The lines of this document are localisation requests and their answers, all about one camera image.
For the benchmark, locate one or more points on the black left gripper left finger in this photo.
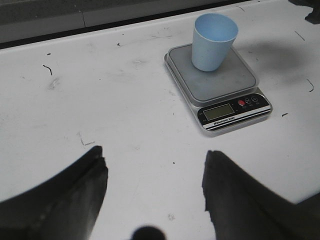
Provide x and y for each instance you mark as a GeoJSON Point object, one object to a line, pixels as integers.
{"type": "Point", "coordinates": [65, 207]}

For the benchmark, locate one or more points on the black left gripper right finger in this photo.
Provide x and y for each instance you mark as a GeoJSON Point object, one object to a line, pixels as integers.
{"type": "Point", "coordinates": [241, 208]}

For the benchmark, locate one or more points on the light blue plastic cup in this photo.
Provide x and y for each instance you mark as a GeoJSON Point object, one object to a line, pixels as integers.
{"type": "Point", "coordinates": [213, 36]}

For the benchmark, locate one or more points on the silver electronic kitchen scale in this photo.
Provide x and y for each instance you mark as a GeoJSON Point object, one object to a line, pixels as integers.
{"type": "Point", "coordinates": [223, 100]}

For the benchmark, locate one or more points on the grey steel counter shelf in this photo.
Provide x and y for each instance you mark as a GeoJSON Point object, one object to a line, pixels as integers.
{"type": "Point", "coordinates": [29, 21]}

